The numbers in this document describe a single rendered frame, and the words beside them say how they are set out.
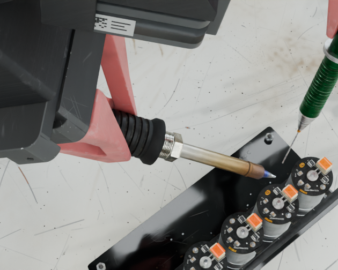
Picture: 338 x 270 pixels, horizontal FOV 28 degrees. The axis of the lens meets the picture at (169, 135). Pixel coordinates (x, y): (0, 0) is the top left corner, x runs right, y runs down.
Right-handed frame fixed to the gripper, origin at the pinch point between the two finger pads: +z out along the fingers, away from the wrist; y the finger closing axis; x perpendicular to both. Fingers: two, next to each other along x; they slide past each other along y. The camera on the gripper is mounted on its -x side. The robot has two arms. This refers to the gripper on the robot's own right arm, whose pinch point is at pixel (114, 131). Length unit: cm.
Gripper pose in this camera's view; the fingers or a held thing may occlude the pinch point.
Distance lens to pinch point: 34.3
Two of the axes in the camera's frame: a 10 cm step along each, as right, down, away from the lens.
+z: 4.5, 4.1, 7.9
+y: 1.1, -9.1, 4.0
